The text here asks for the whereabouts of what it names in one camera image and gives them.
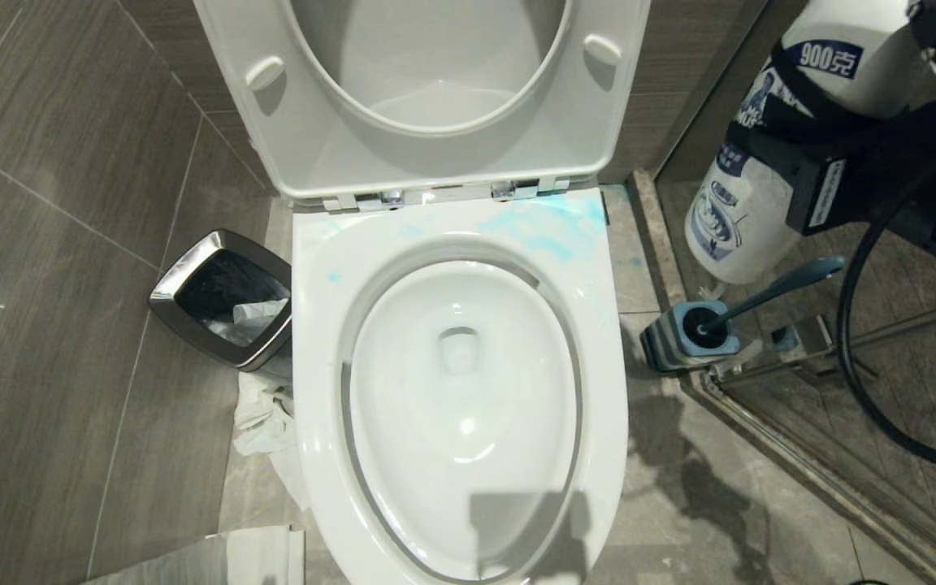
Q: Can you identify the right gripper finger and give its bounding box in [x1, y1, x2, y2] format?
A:
[725, 119, 812, 170]
[769, 42, 843, 123]

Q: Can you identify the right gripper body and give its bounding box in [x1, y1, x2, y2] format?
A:
[760, 93, 936, 245]

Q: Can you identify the white toilet cleaner bottle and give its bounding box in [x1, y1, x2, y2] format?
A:
[683, 0, 929, 286]

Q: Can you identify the blue grey brush holder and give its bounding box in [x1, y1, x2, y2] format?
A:
[640, 301, 742, 373]

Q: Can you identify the white toilet lid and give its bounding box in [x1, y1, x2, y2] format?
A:
[292, 0, 571, 131]

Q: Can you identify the white toilet seat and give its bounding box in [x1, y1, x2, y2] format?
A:
[192, 0, 652, 204]

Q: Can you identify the white toilet bowl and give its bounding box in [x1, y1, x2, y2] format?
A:
[292, 187, 630, 585]

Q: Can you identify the metal door hinge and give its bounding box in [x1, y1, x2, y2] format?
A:
[769, 315, 836, 363]

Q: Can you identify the glass shower door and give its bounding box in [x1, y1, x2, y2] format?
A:
[653, 0, 936, 585]

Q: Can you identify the white crumpled paper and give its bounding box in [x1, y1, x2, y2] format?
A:
[208, 298, 290, 347]

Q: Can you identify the white crumpled tissue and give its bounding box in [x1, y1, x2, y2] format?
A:
[232, 370, 311, 511]

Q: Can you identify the chrome trash bin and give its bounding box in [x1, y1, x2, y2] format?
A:
[149, 229, 293, 373]

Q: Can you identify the blue handled toilet brush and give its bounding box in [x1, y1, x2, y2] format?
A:
[683, 256, 847, 352]

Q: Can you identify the black cable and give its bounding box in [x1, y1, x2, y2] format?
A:
[835, 138, 936, 478]

